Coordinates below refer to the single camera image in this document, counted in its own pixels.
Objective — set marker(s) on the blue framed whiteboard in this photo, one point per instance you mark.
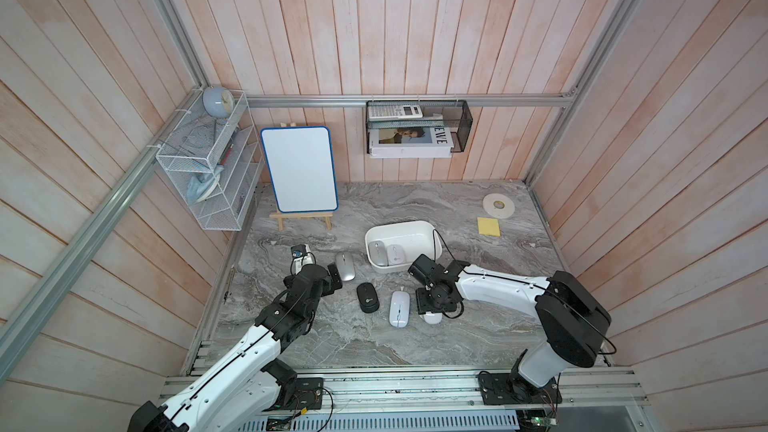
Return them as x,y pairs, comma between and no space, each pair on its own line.
301,168

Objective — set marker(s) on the white calculator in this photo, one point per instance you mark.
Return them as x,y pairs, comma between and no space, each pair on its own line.
393,112

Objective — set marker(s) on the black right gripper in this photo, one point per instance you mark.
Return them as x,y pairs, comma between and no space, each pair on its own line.
421,304

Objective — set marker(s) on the white wire mesh shelf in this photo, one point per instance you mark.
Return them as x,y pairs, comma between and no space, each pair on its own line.
197,143

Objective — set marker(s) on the black wire wall basket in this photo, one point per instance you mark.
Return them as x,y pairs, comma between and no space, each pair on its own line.
453,115

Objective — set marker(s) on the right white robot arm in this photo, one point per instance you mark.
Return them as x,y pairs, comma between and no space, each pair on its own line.
574,322

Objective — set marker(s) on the pale blue globe lamp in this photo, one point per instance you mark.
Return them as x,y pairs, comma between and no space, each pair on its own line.
218,102

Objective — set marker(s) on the white tape roll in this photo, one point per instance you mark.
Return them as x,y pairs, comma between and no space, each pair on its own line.
498,206

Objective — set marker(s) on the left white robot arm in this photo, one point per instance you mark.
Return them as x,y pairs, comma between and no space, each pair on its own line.
250,378

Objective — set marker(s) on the silver mouse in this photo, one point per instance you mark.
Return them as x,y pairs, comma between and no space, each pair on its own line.
378,255
345,266

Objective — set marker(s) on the yellow sticky note pad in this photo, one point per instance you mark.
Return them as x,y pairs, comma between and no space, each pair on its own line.
488,226

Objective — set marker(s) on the black computer mouse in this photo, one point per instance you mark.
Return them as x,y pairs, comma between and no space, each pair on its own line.
367,298

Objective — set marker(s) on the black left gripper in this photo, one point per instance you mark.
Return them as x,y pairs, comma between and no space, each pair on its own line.
329,287

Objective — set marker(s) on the white plastic storage box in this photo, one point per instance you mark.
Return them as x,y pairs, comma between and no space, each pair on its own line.
416,237

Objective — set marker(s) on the white mouse with logo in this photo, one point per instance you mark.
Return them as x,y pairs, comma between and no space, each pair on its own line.
395,254

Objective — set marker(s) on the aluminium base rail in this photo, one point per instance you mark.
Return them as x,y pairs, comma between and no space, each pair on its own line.
412,389

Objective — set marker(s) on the small wooden easel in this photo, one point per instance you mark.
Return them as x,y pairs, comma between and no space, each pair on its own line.
281,217

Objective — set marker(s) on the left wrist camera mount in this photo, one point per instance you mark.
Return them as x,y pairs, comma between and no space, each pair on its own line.
301,255

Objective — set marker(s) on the magazine with portrait cover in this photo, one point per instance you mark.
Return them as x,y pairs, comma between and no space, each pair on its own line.
410,142

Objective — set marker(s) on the white glossy mouse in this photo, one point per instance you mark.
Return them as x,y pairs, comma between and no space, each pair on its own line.
432,318

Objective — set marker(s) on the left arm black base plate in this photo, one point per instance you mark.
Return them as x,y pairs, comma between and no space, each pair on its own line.
299,394

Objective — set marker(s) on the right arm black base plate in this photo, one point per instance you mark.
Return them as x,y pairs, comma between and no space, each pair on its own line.
508,389

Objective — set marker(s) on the light blue item in shelf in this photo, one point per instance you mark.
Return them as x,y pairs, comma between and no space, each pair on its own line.
202,185

